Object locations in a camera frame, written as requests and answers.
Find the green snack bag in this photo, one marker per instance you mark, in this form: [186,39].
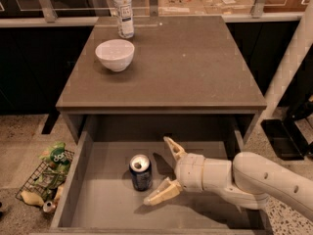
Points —
[55,157]

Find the left cardboard box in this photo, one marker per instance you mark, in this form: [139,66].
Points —
[181,7]

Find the clear plastic water bottle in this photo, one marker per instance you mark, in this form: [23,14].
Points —
[124,15]

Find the small silver can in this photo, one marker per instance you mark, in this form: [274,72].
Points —
[49,207]

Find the yellow snack packet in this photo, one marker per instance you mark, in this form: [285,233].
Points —
[32,199]

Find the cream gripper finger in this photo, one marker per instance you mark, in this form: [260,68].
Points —
[177,151]
[168,189]

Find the glass railing with metal posts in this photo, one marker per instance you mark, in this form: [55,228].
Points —
[14,12]

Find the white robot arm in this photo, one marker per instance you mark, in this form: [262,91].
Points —
[247,181]

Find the grey open top drawer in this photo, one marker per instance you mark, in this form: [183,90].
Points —
[99,198]

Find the grey cabinet counter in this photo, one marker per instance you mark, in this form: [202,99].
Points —
[181,65]

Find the blue pepsi can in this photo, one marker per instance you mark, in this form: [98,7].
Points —
[140,168]

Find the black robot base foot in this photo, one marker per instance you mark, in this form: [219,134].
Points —
[292,137]

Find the white ceramic bowl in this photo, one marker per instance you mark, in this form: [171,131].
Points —
[116,54]

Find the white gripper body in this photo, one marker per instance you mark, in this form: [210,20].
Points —
[191,172]

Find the black wire basket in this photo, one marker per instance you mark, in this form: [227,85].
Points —
[45,182]

